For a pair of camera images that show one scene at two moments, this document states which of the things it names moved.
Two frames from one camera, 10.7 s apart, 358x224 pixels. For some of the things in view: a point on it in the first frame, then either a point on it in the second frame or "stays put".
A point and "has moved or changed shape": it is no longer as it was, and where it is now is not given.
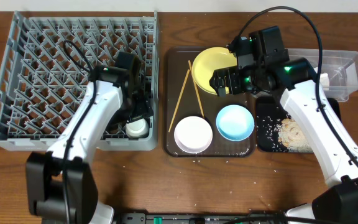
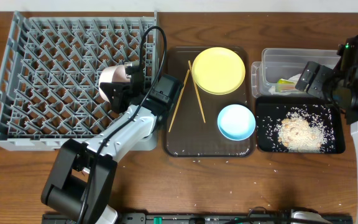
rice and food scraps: (291, 135) stays put
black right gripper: (232, 73) -> (316, 88)
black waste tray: (270, 111) stays put
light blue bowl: (235, 122) stays put
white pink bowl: (193, 134) has moved or changed shape
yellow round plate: (209, 60) stays put
